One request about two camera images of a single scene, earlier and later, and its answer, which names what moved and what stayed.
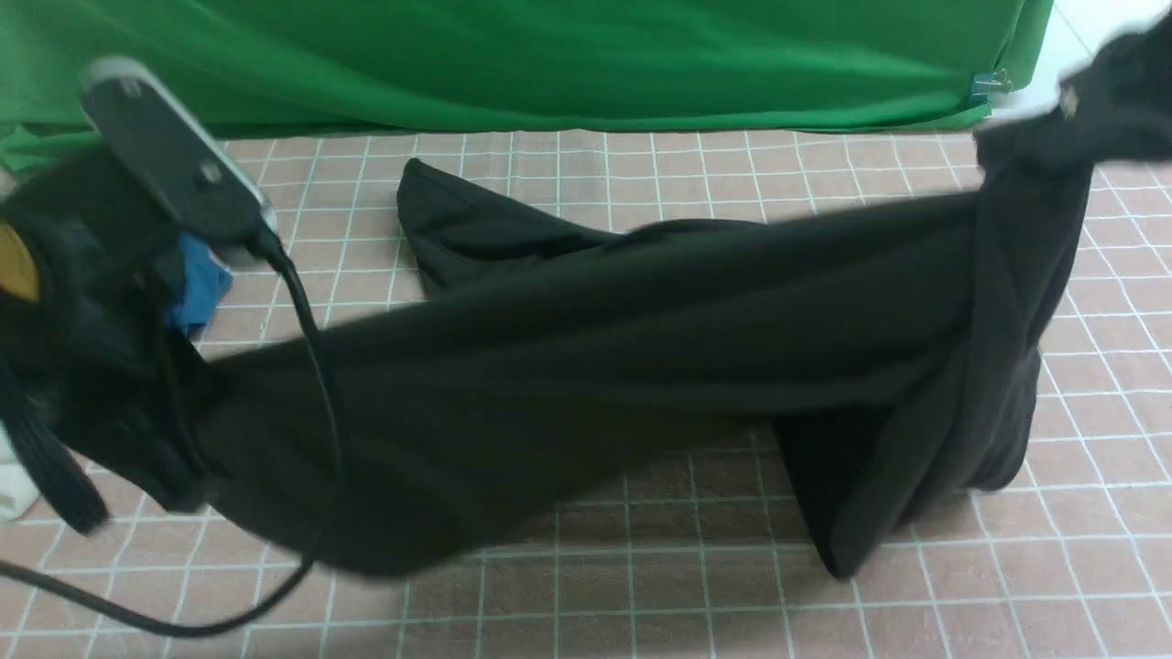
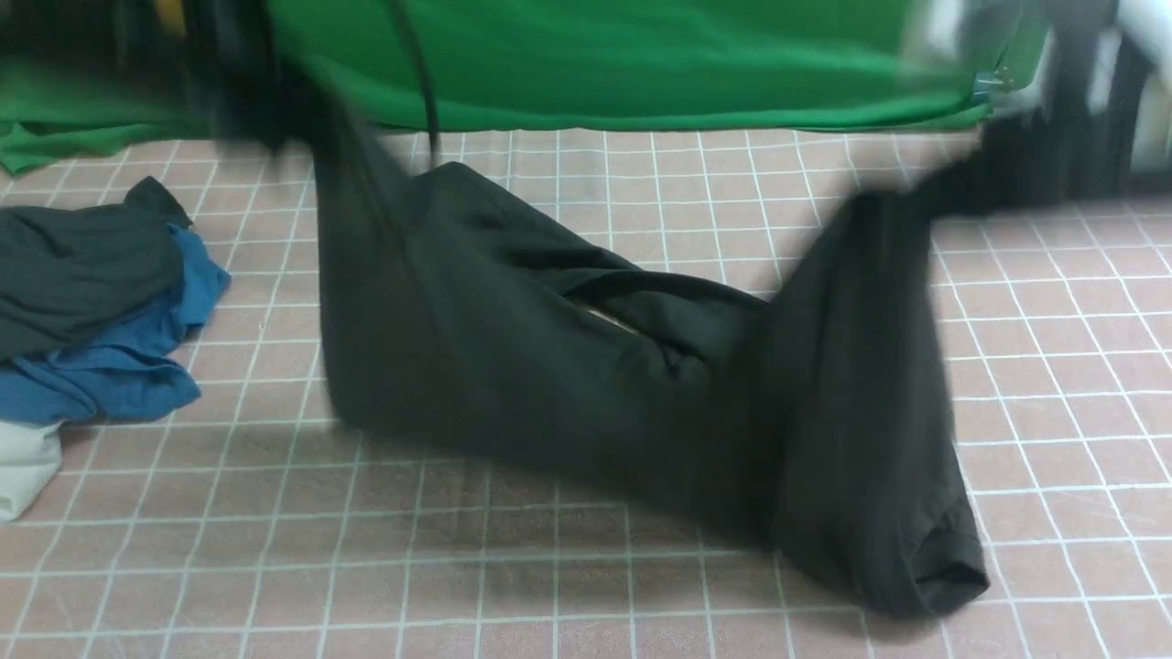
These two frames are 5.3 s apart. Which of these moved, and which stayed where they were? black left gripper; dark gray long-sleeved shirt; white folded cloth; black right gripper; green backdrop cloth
Moved: black left gripper; dark gray long-sleeved shirt; black right gripper
Stayed: green backdrop cloth; white folded cloth
